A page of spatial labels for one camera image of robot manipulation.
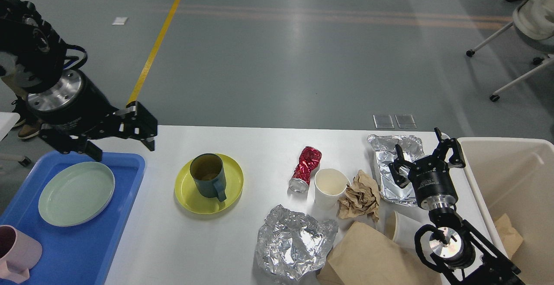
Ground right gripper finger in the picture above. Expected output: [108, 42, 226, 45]
[388, 144, 410, 189]
[435, 128, 466, 169]

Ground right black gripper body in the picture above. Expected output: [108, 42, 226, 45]
[406, 154, 458, 210]

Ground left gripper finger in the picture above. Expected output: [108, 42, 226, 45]
[126, 101, 158, 151]
[83, 141, 103, 162]

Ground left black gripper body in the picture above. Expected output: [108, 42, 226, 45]
[26, 70, 129, 154]

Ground yellow plate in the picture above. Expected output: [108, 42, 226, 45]
[174, 154, 244, 215]

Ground dark teal mug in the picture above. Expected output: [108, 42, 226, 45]
[189, 153, 227, 202]

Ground pink mug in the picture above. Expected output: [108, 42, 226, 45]
[0, 225, 43, 284]

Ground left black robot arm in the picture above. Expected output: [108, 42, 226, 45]
[0, 0, 158, 162]

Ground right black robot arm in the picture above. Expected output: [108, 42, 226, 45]
[388, 128, 523, 285]

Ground aluminium foil tray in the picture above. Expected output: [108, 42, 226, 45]
[367, 134, 424, 207]

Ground person in khaki trousers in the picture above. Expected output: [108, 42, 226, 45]
[1, 74, 43, 141]

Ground crumpled brown paper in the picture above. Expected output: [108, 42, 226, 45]
[338, 170, 381, 223]

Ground pale green plate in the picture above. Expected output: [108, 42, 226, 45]
[38, 162, 116, 227]

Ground tipped white paper cup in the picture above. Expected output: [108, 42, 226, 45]
[384, 211, 424, 251]

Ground beige plastic bin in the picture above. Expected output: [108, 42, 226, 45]
[459, 137, 554, 285]

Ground floor socket plate right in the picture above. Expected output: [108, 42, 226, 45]
[394, 114, 418, 129]

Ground floor socket plate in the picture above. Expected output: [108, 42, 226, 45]
[373, 114, 395, 129]
[394, 114, 418, 129]

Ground white side table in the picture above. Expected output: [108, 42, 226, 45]
[0, 112, 32, 167]

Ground floor socket plate left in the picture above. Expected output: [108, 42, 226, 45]
[373, 114, 395, 129]

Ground brown paper bag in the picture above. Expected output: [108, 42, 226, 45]
[316, 221, 442, 285]

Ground brown paper in bin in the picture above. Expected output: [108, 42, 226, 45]
[493, 213, 524, 259]

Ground crushed red can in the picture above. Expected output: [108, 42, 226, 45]
[288, 146, 322, 193]

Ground white floor marker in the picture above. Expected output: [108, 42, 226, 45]
[112, 17, 128, 26]

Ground blue plastic tray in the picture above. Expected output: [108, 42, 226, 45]
[1, 151, 146, 285]

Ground crumpled aluminium foil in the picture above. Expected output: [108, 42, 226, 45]
[254, 205, 339, 285]

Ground white office chair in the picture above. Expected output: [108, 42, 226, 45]
[466, 0, 554, 102]

